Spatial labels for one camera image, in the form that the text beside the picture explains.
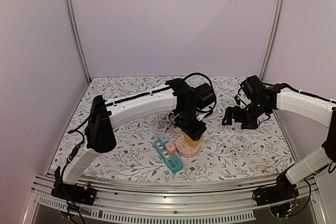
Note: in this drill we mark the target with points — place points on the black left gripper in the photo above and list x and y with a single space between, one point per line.
195 134

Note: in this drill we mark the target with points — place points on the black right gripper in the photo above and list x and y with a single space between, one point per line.
242 115

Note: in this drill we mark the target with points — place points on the yellow cube socket adapter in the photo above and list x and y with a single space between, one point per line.
192 143

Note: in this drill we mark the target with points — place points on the pink round power socket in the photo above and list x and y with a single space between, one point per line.
184 149

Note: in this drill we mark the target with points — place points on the pink USB charger plug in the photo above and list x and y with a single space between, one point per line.
170 149

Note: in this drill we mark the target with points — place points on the blue USB charger plug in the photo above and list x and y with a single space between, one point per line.
163 139

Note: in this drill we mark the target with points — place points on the teal power strip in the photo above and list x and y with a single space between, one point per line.
174 163

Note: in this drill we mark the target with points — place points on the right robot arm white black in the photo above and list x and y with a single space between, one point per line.
283 97

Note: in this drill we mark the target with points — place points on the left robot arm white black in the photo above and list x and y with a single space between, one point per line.
175 95

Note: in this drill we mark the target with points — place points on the floral patterned table mat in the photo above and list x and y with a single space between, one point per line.
227 152

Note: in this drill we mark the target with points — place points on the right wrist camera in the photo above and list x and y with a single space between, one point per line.
252 87

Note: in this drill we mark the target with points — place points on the aluminium front rail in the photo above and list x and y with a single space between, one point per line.
228 201

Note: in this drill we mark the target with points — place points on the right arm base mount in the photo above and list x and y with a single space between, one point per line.
282 190

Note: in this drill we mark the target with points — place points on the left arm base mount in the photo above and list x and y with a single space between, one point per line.
73 193

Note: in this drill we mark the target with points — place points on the right aluminium frame post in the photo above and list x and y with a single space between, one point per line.
272 39

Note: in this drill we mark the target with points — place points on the aluminium frame post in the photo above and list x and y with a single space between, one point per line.
272 39
77 41

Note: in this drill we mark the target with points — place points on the left aluminium frame post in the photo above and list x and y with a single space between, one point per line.
77 41

